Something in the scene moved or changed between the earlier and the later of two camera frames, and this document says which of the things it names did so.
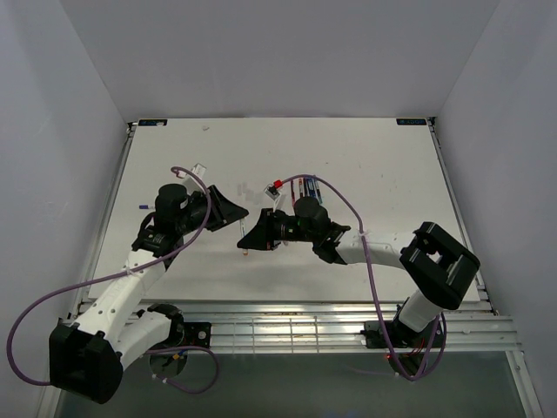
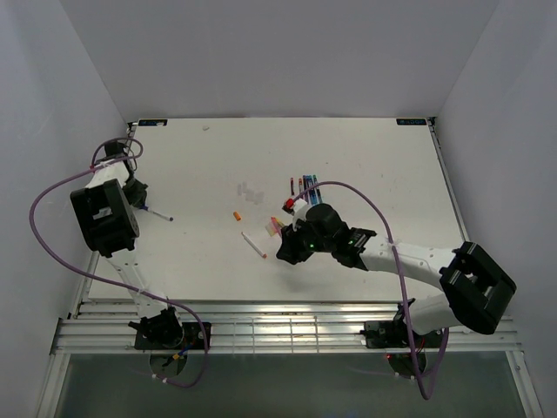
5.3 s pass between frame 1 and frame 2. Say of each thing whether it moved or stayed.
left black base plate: stayed
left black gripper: moved
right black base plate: stayed
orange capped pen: moved
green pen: stayed
